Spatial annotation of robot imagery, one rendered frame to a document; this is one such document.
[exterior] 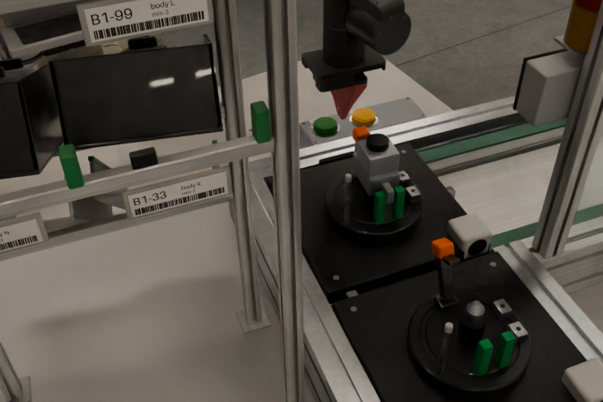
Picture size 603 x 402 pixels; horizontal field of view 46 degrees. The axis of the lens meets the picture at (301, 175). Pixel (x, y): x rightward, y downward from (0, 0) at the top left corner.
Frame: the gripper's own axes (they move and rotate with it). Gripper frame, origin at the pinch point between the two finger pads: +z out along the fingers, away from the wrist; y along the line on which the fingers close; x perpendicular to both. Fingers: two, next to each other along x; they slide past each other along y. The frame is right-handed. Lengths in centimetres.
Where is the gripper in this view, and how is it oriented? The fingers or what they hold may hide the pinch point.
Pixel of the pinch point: (341, 112)
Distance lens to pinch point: 102.8
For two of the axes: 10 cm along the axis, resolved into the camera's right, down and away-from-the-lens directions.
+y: 9.3, -2.4, 2.7
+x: -3.6, -6.0, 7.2
